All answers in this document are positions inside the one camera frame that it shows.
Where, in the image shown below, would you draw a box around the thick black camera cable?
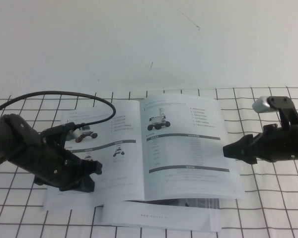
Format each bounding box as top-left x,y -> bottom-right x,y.
0,91 -> 118,127

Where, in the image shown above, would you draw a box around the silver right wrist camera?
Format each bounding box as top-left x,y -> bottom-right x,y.
252,96 -> 276,114

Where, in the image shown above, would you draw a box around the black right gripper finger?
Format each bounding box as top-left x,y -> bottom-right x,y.
237,148 -> 259,165
223,134 -> 256,159

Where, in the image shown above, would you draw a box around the white black-grid tablecloth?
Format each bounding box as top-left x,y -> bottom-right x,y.
0,85 -> 298,238

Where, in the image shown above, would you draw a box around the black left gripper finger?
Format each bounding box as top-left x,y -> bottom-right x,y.
59,175 -> 95,193
79,160 -> 104,177

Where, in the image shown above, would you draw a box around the white product manual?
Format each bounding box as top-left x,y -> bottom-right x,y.
43,93 -> 248,212

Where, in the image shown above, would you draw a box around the black right wrist camera bracket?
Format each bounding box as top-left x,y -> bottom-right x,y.
267,96 -> 298,128

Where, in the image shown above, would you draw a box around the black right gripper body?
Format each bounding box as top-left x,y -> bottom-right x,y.
253,124 -> 298,162

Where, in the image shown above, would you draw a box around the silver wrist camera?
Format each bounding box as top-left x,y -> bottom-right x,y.
67,128 -> 83,140
252,96 -> 276,114

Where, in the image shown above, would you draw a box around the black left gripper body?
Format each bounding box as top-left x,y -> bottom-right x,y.
19,132 -> 85,192

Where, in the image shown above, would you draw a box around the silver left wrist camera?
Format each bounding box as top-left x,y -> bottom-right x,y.
67,128 -> 83,140

